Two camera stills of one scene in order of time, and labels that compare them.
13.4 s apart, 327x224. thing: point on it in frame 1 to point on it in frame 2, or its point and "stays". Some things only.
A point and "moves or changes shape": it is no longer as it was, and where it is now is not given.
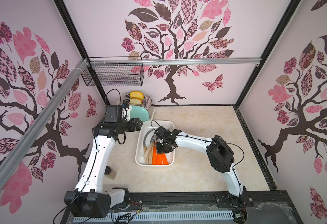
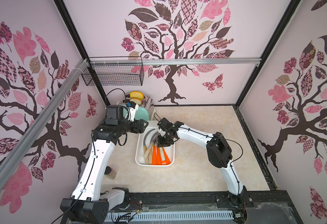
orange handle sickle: [165, 159] moves or changes shape
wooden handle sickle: [148, 149] stays
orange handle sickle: [158, 159] stays
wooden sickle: [145, 147] stays
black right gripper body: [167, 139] to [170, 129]
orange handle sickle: [154, 159] stays
